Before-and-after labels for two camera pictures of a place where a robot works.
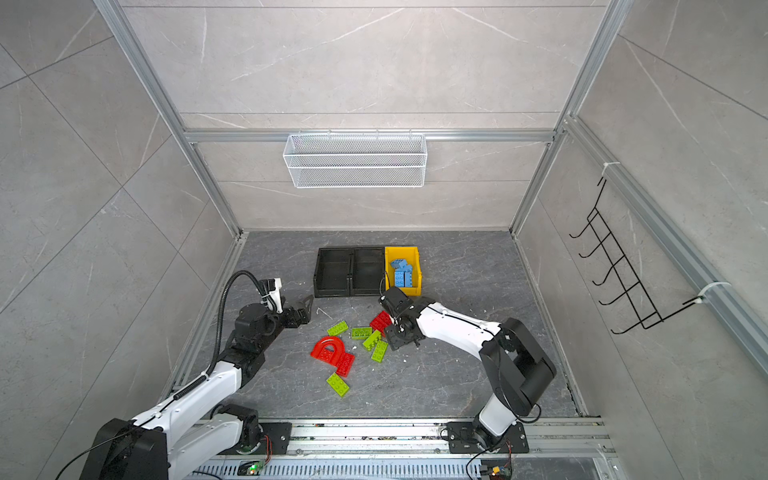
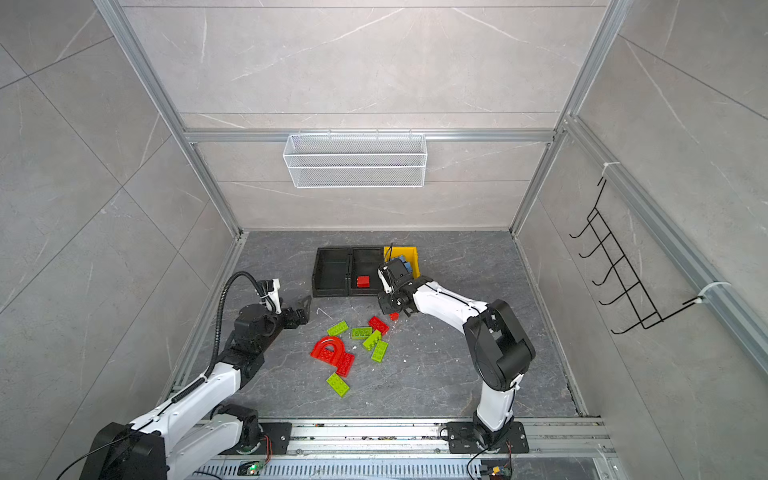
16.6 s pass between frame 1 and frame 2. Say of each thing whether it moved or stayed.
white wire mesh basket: stayed
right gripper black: moved
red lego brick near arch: stayed
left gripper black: stayed
